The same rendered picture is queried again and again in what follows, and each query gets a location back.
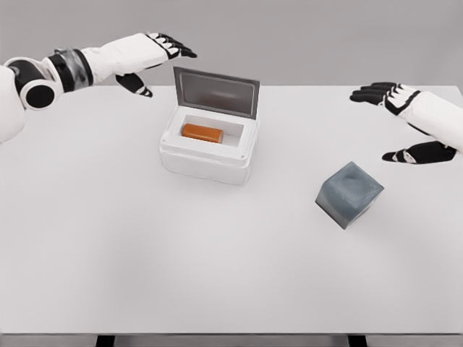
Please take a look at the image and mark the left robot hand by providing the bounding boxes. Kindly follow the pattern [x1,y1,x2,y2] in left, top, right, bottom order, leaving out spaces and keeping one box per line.
[114,32,198,98]

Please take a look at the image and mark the white cooler box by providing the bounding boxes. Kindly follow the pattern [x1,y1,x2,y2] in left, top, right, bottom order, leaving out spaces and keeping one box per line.
[158,112,260,187]

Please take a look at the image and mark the grey cooler box lid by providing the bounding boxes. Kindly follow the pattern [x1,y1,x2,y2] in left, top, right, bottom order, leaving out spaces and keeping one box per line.
[172,66,260,121]

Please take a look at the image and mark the grey cube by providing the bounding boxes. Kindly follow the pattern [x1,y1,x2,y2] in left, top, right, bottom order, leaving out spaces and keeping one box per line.
[315,160,385,230]

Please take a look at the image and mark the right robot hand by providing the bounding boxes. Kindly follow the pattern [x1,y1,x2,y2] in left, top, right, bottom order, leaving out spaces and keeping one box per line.
[349,82,458,165]

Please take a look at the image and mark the orange block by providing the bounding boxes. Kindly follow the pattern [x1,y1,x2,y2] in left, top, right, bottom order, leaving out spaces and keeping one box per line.
[180,123,225,145]

